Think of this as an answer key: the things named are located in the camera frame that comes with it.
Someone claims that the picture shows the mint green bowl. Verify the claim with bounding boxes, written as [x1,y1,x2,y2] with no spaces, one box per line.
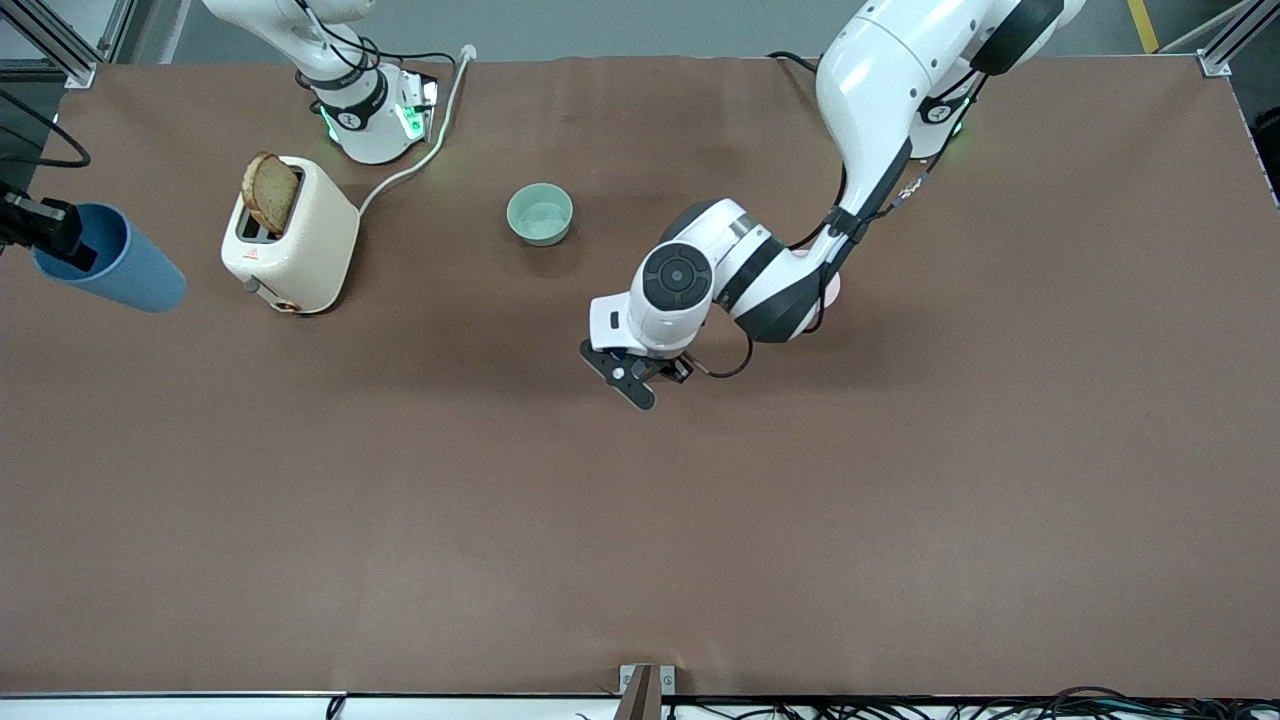
[505,182,575,247]

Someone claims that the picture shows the aluminium frame profile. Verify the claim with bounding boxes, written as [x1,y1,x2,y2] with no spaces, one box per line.
[0,0,136,89]
[1195,0,1280,78]

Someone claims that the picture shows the black cable bundle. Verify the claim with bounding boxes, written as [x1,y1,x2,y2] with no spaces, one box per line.
[570,684,1280,720]

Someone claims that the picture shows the cream white toaster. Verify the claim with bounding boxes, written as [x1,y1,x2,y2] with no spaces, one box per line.
[220,155,361,316]

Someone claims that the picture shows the brown table cover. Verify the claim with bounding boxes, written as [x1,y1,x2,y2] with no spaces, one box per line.
[0,53,1280,699]

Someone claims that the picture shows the grey metal mount bracket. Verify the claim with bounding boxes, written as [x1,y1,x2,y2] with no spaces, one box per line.
[618,664,677,720]

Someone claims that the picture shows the blue ribbed plastic cup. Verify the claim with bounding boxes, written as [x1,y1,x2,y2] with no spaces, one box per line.
[32,203,189,314]

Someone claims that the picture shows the brown bread slice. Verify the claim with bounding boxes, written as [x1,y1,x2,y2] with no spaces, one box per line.
[241,151,301,237]

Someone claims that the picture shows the white toaster power cable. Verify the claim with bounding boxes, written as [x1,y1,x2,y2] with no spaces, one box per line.
[357,44,478,216]

